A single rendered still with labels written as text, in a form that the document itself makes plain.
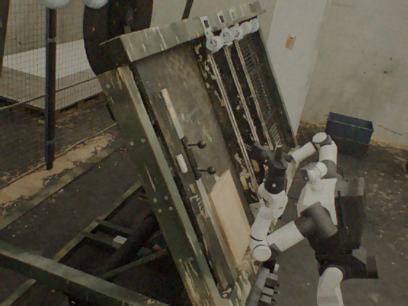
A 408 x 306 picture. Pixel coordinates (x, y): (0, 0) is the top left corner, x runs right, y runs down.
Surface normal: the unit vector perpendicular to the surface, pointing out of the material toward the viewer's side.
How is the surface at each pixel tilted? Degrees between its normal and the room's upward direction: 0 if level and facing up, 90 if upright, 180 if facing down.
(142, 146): 90
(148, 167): 90
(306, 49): 90
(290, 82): 90
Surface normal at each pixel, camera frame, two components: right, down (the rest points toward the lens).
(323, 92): -0.35, 0.34
